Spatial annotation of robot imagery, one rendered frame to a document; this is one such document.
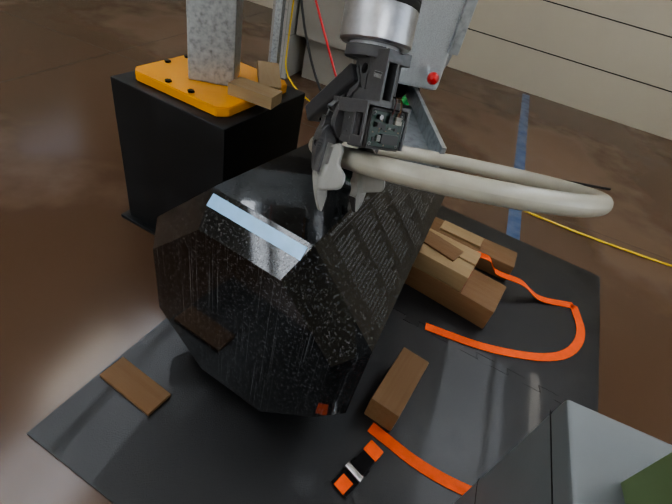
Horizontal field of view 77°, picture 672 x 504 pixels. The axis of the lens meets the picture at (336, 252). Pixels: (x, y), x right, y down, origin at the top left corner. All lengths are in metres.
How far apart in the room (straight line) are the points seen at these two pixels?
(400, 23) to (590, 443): 0.78
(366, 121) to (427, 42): 0.75
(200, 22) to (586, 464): 1.83
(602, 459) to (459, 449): 0.93
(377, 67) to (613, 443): 0.79
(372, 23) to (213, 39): 1.44
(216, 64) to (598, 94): 5.22
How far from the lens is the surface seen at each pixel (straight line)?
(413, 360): 1.81
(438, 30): 1.25
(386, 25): 0.54
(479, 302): 2.18
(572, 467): 0.92
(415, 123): 1.18
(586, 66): 6.31
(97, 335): 1.95
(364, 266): 1.20
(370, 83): 0.54
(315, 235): 1.09
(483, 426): 1.93
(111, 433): 1.70
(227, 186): 1.22
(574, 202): 0.59
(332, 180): 0.55
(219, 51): 1.95
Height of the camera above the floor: 1.51
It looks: 40 degrees down
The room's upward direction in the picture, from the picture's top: 15 degrees clockwise
